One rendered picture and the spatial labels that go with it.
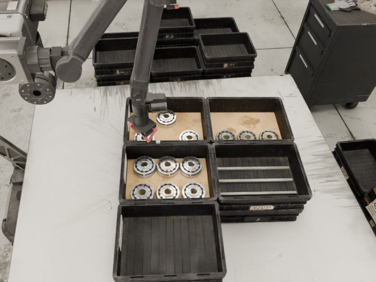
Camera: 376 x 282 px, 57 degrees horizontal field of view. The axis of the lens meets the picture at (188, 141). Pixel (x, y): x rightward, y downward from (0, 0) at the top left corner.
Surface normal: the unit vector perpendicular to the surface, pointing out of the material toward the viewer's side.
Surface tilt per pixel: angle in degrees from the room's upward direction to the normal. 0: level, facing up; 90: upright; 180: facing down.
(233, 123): 0
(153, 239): 0
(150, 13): 88
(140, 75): 73
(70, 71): 83
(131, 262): 0
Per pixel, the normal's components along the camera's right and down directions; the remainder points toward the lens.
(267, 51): 0.06, -0.63
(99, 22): 0.12, 0.67
